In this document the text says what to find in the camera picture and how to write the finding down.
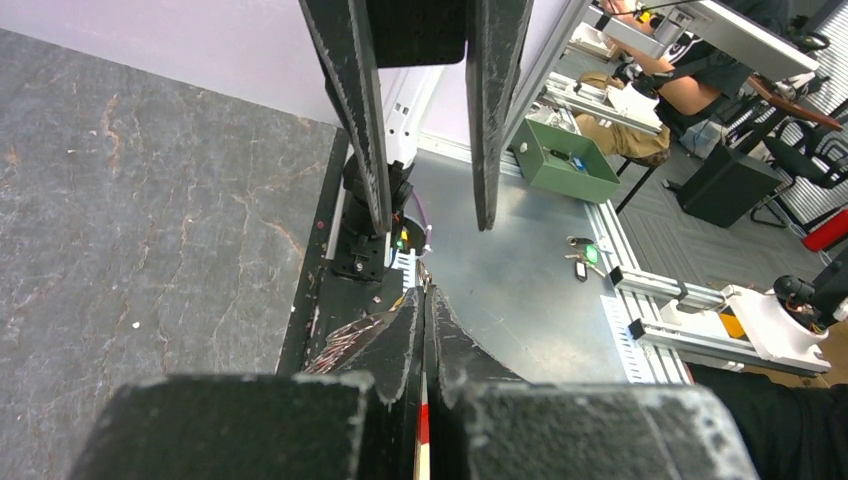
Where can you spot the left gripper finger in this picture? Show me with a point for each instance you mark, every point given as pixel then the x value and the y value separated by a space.
pixel 387 346
pixel 458 373

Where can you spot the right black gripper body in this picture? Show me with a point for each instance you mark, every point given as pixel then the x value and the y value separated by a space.
pixel 412 33

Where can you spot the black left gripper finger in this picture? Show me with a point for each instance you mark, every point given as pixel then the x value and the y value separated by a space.
pixel 496 32
pixel 342 37

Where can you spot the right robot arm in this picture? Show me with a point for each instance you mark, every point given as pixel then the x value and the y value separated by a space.
pixel 361 251

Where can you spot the keys with green tag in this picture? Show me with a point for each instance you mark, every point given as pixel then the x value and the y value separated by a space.
pixel 585 256

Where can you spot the green metal box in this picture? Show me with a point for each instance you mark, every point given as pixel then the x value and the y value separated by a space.
pixel 558 161

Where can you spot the seated person in black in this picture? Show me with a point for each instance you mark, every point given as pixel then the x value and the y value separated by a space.
pixel 704 78

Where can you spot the black box on floor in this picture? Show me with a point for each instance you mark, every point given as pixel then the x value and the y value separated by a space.
pixel 728 185

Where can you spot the right aluminium corner post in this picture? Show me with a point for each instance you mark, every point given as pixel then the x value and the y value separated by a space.
pixel 551 25

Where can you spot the aluminium toothed cable duct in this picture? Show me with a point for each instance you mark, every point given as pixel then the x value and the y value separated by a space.
pixel 406 265

